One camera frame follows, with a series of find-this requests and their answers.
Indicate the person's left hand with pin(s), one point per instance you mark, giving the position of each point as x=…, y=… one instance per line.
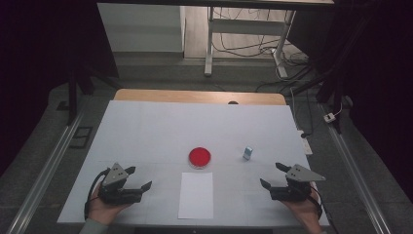
x=102, y=211

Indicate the small white adapter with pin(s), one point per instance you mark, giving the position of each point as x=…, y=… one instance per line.
x=330, y=117

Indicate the black rectangular floor frame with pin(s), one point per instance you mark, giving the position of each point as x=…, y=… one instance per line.
x=82, y=137

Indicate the round red ink pad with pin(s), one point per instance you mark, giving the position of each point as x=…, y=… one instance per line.
x=199, y=157

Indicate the dark curtain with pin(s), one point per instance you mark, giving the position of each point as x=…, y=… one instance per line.
x=39, y=65
x=383, y=81

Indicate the person's right hand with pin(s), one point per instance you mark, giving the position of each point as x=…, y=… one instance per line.
x=307, y=213

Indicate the small blue stamp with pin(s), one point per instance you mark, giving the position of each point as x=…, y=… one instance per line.
x=248, y=152

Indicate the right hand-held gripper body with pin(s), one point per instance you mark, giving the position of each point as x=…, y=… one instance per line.
x=293, y=190

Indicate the white power strip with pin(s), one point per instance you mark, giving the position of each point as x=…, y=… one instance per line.
x=306, y=144

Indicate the small white paper sheet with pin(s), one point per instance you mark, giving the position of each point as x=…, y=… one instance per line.
x=196, y=195

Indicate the large white table mat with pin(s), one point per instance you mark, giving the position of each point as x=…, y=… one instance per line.
x=156, y=130

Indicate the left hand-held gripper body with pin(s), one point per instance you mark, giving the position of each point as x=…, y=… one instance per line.
x=113, y=190

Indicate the aluminium floor rail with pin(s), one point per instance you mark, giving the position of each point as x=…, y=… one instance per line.
x=48, y=162
x=354, y=169

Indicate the white cabinet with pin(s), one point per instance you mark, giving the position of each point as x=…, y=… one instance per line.
x=142, y=29

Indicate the black metal stand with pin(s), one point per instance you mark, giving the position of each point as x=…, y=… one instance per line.
x=73, y=94
x=334, y=81

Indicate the white metal desk frame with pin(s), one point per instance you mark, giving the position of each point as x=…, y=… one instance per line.
x=246, y=26

